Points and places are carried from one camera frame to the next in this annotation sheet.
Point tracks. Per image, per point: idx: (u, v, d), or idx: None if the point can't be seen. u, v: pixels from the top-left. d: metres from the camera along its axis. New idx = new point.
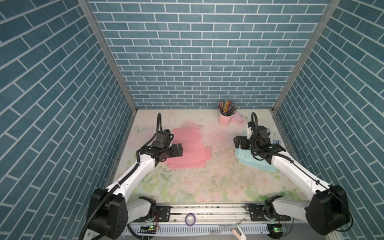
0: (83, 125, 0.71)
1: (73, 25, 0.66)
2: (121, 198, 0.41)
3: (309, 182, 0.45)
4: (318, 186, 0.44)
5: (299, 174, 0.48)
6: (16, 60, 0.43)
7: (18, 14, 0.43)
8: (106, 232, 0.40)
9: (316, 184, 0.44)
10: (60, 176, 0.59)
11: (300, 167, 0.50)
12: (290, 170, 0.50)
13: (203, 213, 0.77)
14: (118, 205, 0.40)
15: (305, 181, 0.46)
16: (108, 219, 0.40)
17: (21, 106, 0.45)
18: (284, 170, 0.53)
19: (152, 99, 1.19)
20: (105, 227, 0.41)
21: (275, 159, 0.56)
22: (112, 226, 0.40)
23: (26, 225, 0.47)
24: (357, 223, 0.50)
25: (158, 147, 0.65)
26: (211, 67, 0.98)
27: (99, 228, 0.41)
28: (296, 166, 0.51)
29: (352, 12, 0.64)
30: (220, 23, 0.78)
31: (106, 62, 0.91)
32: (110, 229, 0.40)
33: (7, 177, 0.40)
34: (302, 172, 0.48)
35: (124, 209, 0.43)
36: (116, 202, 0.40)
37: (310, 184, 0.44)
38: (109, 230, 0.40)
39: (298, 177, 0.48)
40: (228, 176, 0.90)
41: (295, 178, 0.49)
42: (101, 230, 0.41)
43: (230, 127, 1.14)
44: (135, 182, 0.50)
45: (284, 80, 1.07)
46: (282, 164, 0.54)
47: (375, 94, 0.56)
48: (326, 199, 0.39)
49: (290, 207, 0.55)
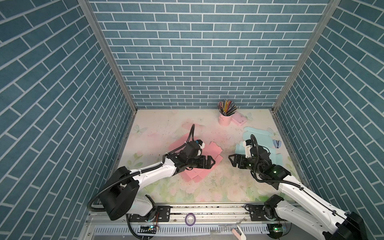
0: (83, 125, 0.71)
1: (73, 25, 0.66)
2: (135, 184, 0.44)
3: (326, 212, 0.44)
4: (336, 217, 0.42)
5: (312, 203, 0.47)
6: (16, 60, 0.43)
7: (18, 14, 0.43)
8: (107, 210, 0.42)
9: (333, 214, 0.43)
10: (60, 176, 0.59)
11: (310, 194, 0.49)
12: (305, 200, 0.48)
13: (203, 213, 0.77)
14: (132, 190, 0.42)
15: (321, 211, 0.44)
16: (116, 198, 0.43)
17: (21, 106, 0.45)
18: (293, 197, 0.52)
19: (152, 99, 1.19)
20: (109, 205, 0.43)
21: (283, 186, 0.54)
22: (114, 207, 0.42)
23: (26, 225, 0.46)
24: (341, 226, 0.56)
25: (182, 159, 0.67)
26: (211, 67, 0.98)
27: (105, 201, 0.44)
28: (307, 194, 0.49)
29: (352, 12, 0.64)
30: (220, 23, 0.78)
31: (106, 62, 0.91)
32: (112, 209, 0.42)
33: (7, 177, 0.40)
34: (316, 202, 0.46)
35: (131, 197, 0.45)
36: (130, 187, 0.43)
37: (328, 216, 0.43)
38: (110, 210, 0.42)
39: (312, 207, 0.46)
40: (228, 176, 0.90)
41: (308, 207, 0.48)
42: (105, 205, 0.43)
43: (230, 127, 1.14)
44: (153, 179, 0.53)
45: (284, 80, 1.07)
46: (291, 192, 0.52)
47: (375, 94, 0.56)
48: (348, 234, 0.39)
49: (297, 219, 0.55)
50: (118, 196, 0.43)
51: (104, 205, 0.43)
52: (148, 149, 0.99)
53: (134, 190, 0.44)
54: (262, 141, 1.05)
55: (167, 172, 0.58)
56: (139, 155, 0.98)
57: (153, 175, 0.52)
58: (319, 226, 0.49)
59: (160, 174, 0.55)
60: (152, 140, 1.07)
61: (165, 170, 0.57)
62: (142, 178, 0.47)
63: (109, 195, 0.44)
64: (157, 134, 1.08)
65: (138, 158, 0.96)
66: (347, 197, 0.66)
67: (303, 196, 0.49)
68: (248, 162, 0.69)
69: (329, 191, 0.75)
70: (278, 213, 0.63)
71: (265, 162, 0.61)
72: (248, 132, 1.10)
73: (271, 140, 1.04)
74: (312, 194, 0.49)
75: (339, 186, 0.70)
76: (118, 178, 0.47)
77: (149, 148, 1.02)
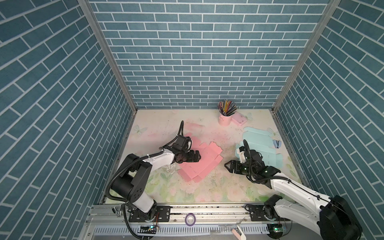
0: (83, 125, 0.71)
1: (73, 25, 0.66)
2: (148, 165, 0.48)
3: (311, 198, 0.46)
4: (320, 201, 0.45)
5: (299, 193, 0.49)
6: (16, 60, 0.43)
7: (18, 14, 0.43)
8: (123, 195, 0.45)
9: (317, 199, 0.45)
10: (60, 176, 0.59)
11: (297, 185, 0.52)
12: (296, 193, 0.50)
13: (203, 213, 0.77)
14: (147, 169, 0.47)
15: (307, 198, 0.47)
16: (131, 182, 0.46)
17: (21, 106, 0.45)
18: (284, 191, 0.55)
19: (152, 99, 1.19)
20: (125, 190, 0.45)
21: (274, 183, 0.58)
22: (131, 190, 0.45)
23: (26, 225, 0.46)
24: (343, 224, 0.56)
25: (176, 149, 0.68)
26: (211, 67, 0.98)
27: (118, 188, 0.46)
28: (294, 185, 0.52)
29: (352, 12, 0.64)
30: (220, 23, 0.78)
31: (106, 62, 0.91)
32: (129, 192, 0.45)
33: (7, 177, 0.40)
34: (302, 191, 0.49)
35: (146, 177, 0.49)
36: (144, 167, 0.47)
37: (313, 201, 0.45)
38: (127, 194, 0.45)
39: (300, 197, 0.49)
40: (228, 176, 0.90)
41: (297, 197, 0.50)
42: (120, 192, 0.46)
43: (230, 127, 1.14)
44: (158, 164, 0.58)
45: (284, 80, 1.07)
46: (280, 186, 0.56)
47: (375, 94, 0.56)
48: (332, 214, 0.41)
49: (294, 214, 0.55)
50: (134, 179, 0.46)
51: (119, 191, 0.46)
52: (148, 149, 0.99)
53: (148, 170, 0.48)
54: (262, 141, 1.05)
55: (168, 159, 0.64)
56: (139, 155, 0.96)
57: (159, 158, 0.57)
58: (314, 217, 0.49)
59: (163, 160, 0.61)
60: (152, 140, 1.07)
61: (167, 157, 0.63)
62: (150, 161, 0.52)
63: (121, 182, 0.47)
64: (157, 134, 1.08)
65: None
66: (347, 197, 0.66)
67: (291, 187, 0.52)
68: (244, 166, 0.73)
69: (329, 191, 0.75)
70: (277, 212, 0.63)
71: (257, 163, 0.66)
72: (248, 132, 1.10)
73: (271, 140, 1.04)
74: (299, 184, 0.52)
75: (339, 186, 0.70)
76: (127, 163, 0.48)
77: (149, 148, 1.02)
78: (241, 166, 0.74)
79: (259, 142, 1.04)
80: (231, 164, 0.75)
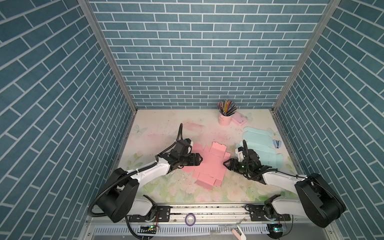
0: (83, 125, 0.71)
1: (73, 25, 0.66)
2: (134, 182, 0.45)
3: (292, 179, 0.50)
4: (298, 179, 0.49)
5: (283, 178, 0.54)
6: (16, 60, 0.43)
7: (18, 14, 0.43)
8: (108, 213, 0.42)
9: (296, 178, 0.50)
10: (60, 176, 0.59)
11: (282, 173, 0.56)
12: (279, 179, 0.56)
13: (203, 213, 0.77)
14: (132, 188, 0.43)
15: (288, 179, 0.52)
16: (116, 200, 0.43)
17: (21, 106, 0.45)
18: (273, 182, 0.60)
19: (152, 99, 1.19)
20: (109, 208, 0.42)
21: (265, 175, 0.63)
22: (115, 209, 0.42)
23: (26, 225, 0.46)
24: (344, 224, 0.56)
25: (174, 157, 0.70)
26: (211, 67, 0.98)
27: (104, 205, 0.43)
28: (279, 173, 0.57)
29: (352, 12, 0.64)
30: (220, 23, 0.78)
31: (106, 62, 0.91)
32: (114, 210, 0.42)
33: (7, 177, 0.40)
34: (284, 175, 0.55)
35: (132, 195, 0.45)
36: (129, 185, 0.43)
37: (293, 181, 0.49)
38: (111, 212, 0.42)
39: (284, 181, 0.54)
40: (228, 176, 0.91)
41: (282, 183, 0.55)
42: (105, 209, 0.43)
43: (230, 127, 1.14)
44: (149, 177, 0.54)
45: (284, 80, 1.07)
46: (269, 177, 0.61)
47: (375, 94, 0.56)
48: (307, 187, 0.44)
49: (286, 204, 0.57)
50: (118, 197, 0.43)
51: (104, 208, 0.43)
52: (148, 149, 0.99)
53: (134, 188, 0.44)
54: (262, 141, 1.05)
55: (161, 171, 0.59)
56: (139, 155, 0.96)
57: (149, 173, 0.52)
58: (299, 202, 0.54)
59: (155, 172, 0.56)
60: (152, 140, 1.06)
61: (160, 168, 0.58)
62: (140, 176, 0.48)
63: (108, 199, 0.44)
64: (157, 134, 1.08)
65: (139, 158, 0.96)
66: (347, 197, 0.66)
67: (278, 176, 0.56)
68: (240, 163, 0.79)
69: None
70: (274, 208, 0.64)
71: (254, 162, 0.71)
72: (247, 133, 1.10)
73: (271, 140, 1.04)
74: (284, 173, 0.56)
75: (338, 187, 0.71)
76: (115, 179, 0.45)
77: (149, 148, 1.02)
78: (239, 164, 0.79)
79: (259, 142, 1.04)
80: (230, 162, 0.82)
